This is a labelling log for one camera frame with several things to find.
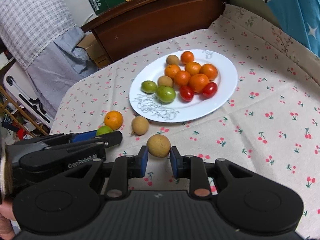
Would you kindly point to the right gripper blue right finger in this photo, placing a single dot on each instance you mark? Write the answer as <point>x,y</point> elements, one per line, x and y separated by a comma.
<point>192,168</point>

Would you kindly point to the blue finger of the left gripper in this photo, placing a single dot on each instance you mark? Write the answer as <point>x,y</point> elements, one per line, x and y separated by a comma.
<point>76,137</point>
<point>109,139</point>

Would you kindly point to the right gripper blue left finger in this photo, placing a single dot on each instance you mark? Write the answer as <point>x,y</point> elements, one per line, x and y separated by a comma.
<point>122,170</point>

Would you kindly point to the green jujube fruit low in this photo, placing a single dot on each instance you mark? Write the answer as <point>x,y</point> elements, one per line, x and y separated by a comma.
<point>103,130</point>

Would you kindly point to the brown longan fruit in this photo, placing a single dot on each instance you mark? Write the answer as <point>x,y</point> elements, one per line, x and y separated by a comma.
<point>158,145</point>
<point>165,81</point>
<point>140,125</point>
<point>172,59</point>

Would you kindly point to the green jujube fruit small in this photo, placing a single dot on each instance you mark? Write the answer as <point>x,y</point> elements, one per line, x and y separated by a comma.
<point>148,87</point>

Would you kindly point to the small red cherry tomato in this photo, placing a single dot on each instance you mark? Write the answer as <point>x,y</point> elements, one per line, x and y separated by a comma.
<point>186,93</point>

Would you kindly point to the large red cherry tomato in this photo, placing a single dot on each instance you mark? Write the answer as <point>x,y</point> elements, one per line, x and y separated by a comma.
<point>209,90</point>

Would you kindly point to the large orange mandarin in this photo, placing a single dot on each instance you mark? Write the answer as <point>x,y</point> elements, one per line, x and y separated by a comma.
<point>197,82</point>

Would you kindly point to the person's left hand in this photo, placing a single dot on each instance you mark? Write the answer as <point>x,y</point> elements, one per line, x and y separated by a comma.
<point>6,216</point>

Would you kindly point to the white oval plate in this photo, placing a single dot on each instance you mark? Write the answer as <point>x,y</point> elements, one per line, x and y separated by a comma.
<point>150,107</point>

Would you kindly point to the wooden shelf rack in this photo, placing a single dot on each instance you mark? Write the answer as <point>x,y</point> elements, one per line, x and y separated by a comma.
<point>21,116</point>

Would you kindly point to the white folding table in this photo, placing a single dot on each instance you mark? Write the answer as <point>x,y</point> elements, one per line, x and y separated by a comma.
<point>16,82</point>

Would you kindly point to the mandarin on plate left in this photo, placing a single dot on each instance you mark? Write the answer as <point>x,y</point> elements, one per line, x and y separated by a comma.
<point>171,70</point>

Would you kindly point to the mandarin on plate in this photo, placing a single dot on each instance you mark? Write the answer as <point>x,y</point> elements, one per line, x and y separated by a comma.
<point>210,71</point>
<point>186,57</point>
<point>171,70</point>
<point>182,78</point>

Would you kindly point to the mandarin on plate front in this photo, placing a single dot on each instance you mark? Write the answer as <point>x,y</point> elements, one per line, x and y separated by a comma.
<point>182,78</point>

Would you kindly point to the cherry print tablecloth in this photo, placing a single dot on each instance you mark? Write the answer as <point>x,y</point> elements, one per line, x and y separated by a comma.
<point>270,125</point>

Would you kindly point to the brown cardboard box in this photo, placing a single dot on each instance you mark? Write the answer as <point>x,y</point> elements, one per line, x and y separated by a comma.
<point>94,50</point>

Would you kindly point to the mandarin on plate right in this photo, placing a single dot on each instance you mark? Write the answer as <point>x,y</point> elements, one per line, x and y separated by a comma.
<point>210,71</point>

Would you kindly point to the mandarin on plate far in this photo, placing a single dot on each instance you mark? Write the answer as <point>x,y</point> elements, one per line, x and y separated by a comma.
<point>186,57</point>

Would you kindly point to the checkered grey fabric cover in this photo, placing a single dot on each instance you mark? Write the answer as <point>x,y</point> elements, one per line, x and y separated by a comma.
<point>43,38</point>

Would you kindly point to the dark wooden headboard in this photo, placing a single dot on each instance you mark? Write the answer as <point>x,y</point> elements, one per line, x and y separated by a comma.
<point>137,24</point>

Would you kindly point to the blue star blanket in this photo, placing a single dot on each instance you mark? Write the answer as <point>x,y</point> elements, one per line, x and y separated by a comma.
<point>299,19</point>

